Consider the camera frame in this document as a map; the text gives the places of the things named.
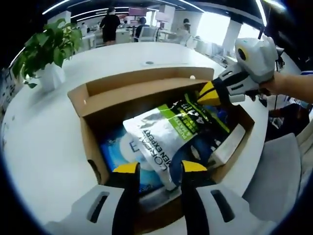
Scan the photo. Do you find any pale display screen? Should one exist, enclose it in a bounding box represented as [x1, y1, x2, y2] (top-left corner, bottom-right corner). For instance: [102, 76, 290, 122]
[156, 11, 172, 23]

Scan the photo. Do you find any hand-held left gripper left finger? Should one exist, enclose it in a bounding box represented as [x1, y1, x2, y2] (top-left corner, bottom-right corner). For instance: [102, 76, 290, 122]
[72, 162, 141, 235]

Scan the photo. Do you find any green potted plant white pot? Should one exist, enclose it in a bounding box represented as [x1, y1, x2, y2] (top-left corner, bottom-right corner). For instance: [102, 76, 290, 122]
[12, 18, 84, 93]

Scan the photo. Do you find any brown cardboard shoe box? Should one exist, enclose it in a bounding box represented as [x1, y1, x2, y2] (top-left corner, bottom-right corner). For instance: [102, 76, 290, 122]
[67, 66, 255, 222]

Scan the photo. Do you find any person's right hand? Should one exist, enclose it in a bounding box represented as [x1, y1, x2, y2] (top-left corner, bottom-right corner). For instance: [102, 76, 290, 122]
[263, 73, 287, 95]

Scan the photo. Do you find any group of white office chairs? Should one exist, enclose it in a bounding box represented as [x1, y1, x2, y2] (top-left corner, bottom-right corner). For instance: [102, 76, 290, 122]
[136, 25, 235, 64]

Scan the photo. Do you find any blue soft wet wipes packet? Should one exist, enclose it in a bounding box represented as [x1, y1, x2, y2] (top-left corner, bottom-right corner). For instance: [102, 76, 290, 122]
[99, 127, 177, 195]

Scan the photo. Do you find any white curved backrest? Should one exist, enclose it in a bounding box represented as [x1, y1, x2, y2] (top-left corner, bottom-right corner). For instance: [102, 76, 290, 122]
[295, 119, 313, 199]

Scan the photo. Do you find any white green black soft pouch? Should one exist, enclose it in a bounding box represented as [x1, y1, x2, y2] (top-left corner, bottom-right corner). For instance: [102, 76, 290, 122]
[122, 92, 234, 191]

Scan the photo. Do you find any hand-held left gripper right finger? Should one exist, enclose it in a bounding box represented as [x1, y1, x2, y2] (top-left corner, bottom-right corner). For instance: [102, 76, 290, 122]
[180, 160, 255, 235]

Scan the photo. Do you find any pink display screen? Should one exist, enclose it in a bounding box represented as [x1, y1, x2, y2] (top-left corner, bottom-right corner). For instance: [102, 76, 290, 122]
[129, 7, 145, 18]

